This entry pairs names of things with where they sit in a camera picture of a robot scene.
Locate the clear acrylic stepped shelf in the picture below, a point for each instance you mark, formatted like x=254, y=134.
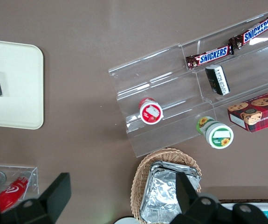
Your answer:
x=171, y=88

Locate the red tartan cookie box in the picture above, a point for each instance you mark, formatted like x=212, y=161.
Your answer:
x=259, y=114

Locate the clear acrylic bottle rack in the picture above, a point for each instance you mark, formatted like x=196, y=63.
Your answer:
x=34, y=182

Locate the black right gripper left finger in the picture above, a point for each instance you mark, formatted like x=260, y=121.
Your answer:
x=54, y=193

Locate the oval light wicker basket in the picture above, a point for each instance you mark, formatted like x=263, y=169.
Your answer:
x=137, y=182

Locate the stack of foil trays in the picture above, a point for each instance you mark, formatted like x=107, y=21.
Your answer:
x=159, y=193

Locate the white rectangular snack tray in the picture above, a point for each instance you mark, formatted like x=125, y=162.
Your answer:
x=252, y=205

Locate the brown Snickers bar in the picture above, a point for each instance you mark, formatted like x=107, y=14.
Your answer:
x=255, y=31
x=210, y=56

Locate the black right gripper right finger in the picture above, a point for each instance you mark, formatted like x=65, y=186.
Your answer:
x=186, y=198

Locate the green sunflower yoghurt bottle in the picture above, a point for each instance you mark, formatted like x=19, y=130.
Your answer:
x=218, y=136

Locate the red strawberry yoghurt bottle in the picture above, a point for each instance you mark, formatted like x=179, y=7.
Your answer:
x=151, y=113

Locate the beige plastic tray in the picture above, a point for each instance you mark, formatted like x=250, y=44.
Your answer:
x=15, y=98

